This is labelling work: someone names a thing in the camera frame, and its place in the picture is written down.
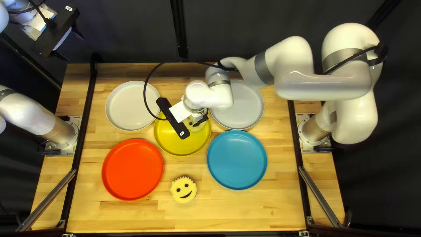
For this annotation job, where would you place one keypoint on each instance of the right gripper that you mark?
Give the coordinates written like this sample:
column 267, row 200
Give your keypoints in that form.
column 181, row 112

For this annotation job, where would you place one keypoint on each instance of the yellow round plate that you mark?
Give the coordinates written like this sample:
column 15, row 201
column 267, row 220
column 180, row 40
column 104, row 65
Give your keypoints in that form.
column 177, row 144

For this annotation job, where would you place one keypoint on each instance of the light grey round plate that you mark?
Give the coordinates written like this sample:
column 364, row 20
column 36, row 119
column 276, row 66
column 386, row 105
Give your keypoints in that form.
column 130, row 105

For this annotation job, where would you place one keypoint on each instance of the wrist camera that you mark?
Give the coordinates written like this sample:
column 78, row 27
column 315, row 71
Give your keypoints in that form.
column 57, row 29
column 174, row 121

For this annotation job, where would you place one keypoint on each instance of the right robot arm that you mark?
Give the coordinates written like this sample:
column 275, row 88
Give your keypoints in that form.
column 312, row 82

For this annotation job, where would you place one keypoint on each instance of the yellow smiling sponge teal base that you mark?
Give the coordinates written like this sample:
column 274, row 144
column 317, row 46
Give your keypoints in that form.
column 194, row 129

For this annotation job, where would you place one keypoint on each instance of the orange round plate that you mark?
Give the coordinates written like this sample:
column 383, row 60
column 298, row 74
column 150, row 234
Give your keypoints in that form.
column 132, row 169

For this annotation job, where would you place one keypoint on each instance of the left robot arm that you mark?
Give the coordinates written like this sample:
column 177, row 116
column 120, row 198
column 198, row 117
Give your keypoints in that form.
column 29, row 115

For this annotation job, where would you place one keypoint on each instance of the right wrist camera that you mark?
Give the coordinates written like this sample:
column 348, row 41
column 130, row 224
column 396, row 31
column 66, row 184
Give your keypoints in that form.
column 174, row 121

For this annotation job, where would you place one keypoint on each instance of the teal round plate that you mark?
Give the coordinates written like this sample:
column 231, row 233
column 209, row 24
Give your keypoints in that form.
column 236, row 160

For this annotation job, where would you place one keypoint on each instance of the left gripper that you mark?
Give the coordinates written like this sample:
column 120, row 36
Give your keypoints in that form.
column 39, row 24

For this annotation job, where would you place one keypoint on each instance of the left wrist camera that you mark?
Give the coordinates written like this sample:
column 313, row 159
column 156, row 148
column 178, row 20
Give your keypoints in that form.
column 57, row 29

